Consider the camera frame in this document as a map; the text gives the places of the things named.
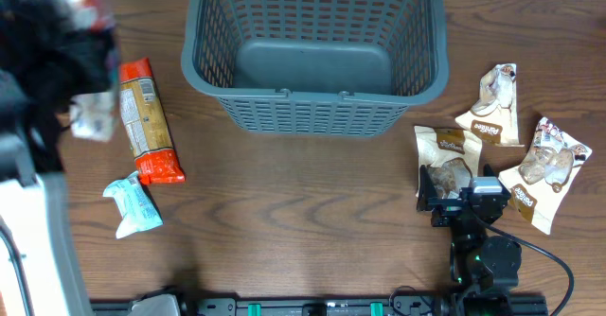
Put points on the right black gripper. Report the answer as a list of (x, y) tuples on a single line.
[(447, 208)]

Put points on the teal wipes packet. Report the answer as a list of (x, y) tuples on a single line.
[(137, 210)]

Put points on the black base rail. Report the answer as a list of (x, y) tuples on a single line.
[(402, 305)]

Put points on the beige Pantree snack bag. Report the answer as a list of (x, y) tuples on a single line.
[(451, 157)]

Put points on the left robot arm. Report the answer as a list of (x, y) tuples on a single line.
[(40, 272)]

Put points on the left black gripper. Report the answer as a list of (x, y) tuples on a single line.
[(82, 56)]

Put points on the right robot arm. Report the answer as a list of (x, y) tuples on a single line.
[(484, 268)]

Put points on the grey plastic basket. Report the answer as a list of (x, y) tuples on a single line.
[(327, 67)]

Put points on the white tissue multipack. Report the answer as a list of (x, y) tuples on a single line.
[(93, 116)]

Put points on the orange cookie package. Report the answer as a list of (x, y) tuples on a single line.
[(146, 126)]

